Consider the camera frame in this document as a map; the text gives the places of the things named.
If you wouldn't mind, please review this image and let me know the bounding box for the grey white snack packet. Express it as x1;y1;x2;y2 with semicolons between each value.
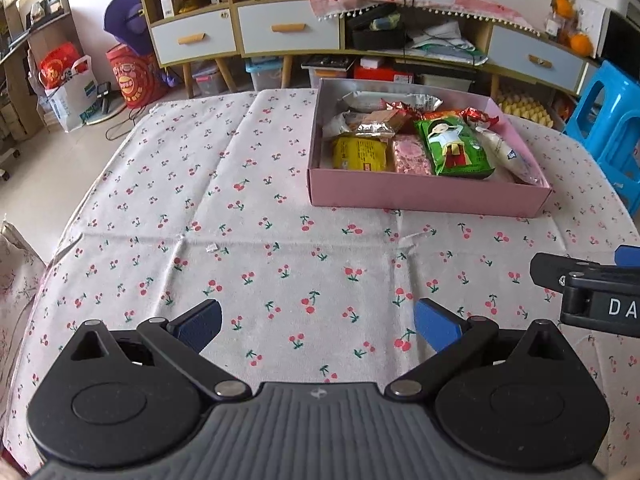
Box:
321;111;361;142

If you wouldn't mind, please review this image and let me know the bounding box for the cherry print tablecloth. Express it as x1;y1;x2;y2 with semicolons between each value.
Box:
0;87;640;476

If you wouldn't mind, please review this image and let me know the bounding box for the clear storage box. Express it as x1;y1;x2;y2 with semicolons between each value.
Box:
417;72;476;94
244;57;284;94
192;59;229;96

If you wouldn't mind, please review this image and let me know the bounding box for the white shopping bag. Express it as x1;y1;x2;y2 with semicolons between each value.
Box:
29;54;99;134

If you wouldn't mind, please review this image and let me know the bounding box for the red gift bag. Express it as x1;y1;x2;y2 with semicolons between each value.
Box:
104;43;170;110
38;42;84;92

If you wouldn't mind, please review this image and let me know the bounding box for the stack of papers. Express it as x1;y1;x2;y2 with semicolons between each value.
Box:
404;22;489;66

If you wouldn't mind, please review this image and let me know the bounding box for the clear packet of white bread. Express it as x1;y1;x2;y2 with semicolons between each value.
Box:
473;126;544;186

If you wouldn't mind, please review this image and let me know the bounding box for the black keyboard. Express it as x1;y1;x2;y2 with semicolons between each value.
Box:
299;54;354;71

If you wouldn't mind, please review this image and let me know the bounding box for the white foam box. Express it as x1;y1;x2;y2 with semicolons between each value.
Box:
574;0;636;46

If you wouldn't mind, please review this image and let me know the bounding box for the black bag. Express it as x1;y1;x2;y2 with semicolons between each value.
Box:
349;2;409;51

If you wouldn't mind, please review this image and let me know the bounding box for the small red candy packet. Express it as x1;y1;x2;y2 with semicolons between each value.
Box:
382;98;417;117

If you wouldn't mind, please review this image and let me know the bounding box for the red snack packet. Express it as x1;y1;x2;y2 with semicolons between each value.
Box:
458;106;501;129

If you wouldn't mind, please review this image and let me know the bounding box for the blue plastic stool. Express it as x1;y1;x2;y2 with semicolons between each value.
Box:
562;59;640;197

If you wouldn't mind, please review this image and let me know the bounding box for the pink printed snack packet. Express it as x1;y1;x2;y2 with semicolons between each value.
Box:
391;133;434;177

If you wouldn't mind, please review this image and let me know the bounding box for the long silver cookie packet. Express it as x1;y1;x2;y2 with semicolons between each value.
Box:
341;90;445;114

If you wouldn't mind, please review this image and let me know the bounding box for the green snack packet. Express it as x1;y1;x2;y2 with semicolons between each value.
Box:
413;113;497;179

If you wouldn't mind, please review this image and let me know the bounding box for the black appliance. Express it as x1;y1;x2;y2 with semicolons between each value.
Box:
597;9;640;79

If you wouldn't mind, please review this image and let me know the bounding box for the red flat box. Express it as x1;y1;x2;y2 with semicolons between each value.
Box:
352;57;416;86

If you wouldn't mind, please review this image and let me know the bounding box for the purple toy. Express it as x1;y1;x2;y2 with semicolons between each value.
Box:
103;0;157;56

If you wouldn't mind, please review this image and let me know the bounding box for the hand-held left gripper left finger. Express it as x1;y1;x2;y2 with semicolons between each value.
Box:
47;298;254;402

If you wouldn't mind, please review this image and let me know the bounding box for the wooden shelf unit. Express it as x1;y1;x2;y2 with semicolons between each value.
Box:
0;0;77;181

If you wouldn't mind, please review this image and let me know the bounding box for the white cabinet drawer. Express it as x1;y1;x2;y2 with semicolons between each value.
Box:
487;24;589;96
149;9;239;66
235;0;344;56

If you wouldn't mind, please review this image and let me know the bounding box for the yellow snack packet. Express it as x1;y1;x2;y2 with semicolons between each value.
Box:
331;134;390;172

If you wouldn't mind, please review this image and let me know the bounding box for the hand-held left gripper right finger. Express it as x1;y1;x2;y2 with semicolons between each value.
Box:
384;297;587;402

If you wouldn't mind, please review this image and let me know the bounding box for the yellow egg tray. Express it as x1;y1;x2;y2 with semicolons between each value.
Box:
497;87;555;129

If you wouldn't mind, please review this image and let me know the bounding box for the pink cardboard box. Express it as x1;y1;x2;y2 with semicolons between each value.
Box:
306;77;553;219

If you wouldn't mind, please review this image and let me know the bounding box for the black floor cable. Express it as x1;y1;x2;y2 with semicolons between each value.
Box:
104;107;147;141

